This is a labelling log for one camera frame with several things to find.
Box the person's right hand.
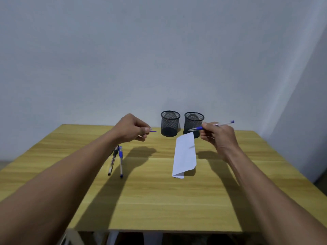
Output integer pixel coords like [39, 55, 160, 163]
[200, 122, 240, 161]

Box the person's left hand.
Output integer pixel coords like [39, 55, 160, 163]
[112, 113, 151, 143]

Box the person's right forearm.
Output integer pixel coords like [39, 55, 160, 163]
[223, 147, 327, 245]

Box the person's left forearm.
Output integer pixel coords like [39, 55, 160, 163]
[0, 130, 120, 245]

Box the black mesh pen holder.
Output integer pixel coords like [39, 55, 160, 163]
[183, 112, 205, 139]
[160, 111, 181, 137]

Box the white folded paper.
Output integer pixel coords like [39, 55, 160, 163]
[172, 132, 197, 179]

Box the clear blue capped pen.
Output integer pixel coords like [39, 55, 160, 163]
[118, 146, 124, 179]

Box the clear black capped pen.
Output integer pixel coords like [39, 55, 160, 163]
[107, 145, 119, 176]

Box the white table leg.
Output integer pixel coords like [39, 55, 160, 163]
[107, 231, 120, 245]
[61, 228, 85, 245]

